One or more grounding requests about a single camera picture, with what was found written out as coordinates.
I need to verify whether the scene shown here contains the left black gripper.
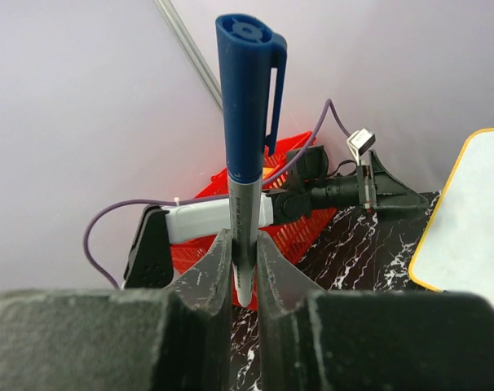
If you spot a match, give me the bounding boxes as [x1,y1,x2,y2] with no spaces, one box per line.
[356,149,429,221]

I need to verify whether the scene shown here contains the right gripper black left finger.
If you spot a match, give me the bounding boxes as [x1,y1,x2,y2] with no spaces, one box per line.
[0,230,232,390]

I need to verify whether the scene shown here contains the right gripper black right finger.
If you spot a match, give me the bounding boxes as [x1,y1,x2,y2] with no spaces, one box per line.
[257,232,494,390]

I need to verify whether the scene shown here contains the white board with orange frame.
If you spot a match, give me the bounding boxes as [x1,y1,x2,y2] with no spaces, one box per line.
[408,128,494,303]

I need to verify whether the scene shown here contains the white marker pen blue cap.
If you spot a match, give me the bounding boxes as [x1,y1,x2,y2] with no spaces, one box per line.
[215,14,287,307]

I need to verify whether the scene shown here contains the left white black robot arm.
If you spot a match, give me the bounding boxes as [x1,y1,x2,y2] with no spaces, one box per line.
[123,146,428,288]

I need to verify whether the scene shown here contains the red plastic shopping basket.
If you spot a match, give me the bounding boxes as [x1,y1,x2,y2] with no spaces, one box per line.
[169,130,337,274]

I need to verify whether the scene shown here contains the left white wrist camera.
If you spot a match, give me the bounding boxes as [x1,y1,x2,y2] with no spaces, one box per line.
[346,128,376,165]

